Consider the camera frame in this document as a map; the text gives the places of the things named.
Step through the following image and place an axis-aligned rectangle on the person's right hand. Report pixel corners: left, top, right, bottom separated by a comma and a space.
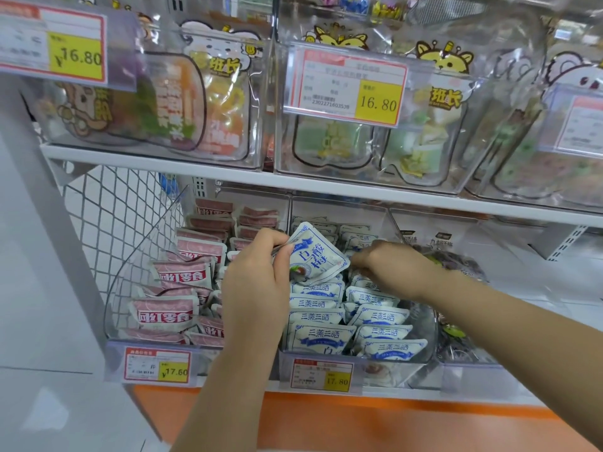
350, 240, 440, 303

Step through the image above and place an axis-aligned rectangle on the person's left hand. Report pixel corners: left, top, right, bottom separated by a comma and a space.
220, 228, 296, 348

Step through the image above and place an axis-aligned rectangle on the white blue snack packet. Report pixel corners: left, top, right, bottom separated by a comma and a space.
272, 221, 350, 284

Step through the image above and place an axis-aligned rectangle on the person's right forearm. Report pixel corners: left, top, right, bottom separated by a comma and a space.
421, 266, 603, 449

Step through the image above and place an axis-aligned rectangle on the person's left forearm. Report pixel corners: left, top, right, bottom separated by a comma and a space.
171, 341, 280, 452

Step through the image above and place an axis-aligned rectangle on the pile of white blue packets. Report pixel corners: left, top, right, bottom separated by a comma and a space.
283, 216, 429, 363

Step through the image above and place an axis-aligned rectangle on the white shelf board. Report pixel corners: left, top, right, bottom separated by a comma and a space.
40, 143, 603, 229

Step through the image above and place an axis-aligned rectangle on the clear bin with bee bags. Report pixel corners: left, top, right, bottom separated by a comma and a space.
274, 0, 488, 195

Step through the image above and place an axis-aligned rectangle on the pile of pink packets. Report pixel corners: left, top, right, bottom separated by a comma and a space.
118, 198, 281, 349

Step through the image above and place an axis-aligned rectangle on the pile of dark packets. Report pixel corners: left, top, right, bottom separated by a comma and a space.
415, 247, 493, 364

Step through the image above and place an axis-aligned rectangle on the clear bag with bee print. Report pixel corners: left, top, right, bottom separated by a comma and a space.
291, 22, 380, 171
380, 40, 476, 188

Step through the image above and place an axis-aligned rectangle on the clear bin with white packets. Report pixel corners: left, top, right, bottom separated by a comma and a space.
278, 195, 441, 395

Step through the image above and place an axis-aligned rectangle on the small red yellow price tag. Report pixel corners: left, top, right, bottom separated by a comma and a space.
290, 358, 354, 393
124, 347, 192, 385

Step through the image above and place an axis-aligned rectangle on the clear bin with pink packets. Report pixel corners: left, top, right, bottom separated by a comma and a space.
104, 184, 293, 384

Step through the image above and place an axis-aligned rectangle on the clear bin with bear bags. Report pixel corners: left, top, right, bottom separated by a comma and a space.
19, 0, 274, 171

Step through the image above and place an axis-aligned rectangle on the clear bag with bear print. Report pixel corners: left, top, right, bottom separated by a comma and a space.
181, 21, 263, 161

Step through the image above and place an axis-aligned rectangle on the orange shelf base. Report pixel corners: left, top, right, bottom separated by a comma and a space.
129, 384, 603, 452

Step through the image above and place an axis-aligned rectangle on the red yellow barcode price tag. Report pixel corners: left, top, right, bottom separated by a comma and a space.
288, 48, 409, 128

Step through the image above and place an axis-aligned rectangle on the clear bin with mouse bags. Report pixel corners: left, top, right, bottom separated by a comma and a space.
464, 16, 603, 214

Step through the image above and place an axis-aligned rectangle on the clear bag with brown print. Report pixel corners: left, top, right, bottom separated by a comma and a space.
59, 51, 209, 152

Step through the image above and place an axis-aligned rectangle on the clear bin with dark packets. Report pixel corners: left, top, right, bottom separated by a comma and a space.
388, 208, 573, 403

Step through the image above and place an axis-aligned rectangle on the clear bag with mouse print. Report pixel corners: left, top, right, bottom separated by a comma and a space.
487, 49, 603, 208

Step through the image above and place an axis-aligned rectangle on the pale price tag in holder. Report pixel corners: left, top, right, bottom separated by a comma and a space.
555, 95, 603, 157

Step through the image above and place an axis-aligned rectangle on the large red yellow price tag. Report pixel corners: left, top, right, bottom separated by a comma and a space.
0, 2, 108, 86

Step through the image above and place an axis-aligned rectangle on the white wire mesh panel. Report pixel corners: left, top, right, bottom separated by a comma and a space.
60, 164, 190, 302

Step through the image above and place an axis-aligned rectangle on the white slotted shelf bracket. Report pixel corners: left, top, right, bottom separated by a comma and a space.
546, 224, 589, 262

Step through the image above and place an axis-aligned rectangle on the white shelf side post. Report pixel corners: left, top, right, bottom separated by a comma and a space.
0, 73, 163, 448

